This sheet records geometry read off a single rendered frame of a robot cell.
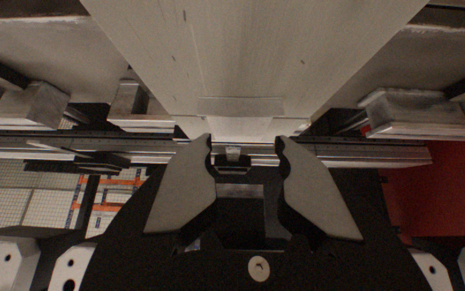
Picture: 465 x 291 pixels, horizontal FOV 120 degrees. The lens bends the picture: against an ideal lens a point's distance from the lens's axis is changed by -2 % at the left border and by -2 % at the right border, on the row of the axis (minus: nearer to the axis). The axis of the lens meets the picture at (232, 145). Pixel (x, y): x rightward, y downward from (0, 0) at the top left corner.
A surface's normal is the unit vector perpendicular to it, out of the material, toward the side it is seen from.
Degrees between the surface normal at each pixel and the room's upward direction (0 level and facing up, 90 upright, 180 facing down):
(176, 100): 0
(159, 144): 90
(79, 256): 90
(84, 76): 0
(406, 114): 90
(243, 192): 90
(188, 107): 0
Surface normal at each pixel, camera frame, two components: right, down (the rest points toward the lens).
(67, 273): 0.00, -0.30
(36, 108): 1.00, 0.03
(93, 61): -0.03, 0.95
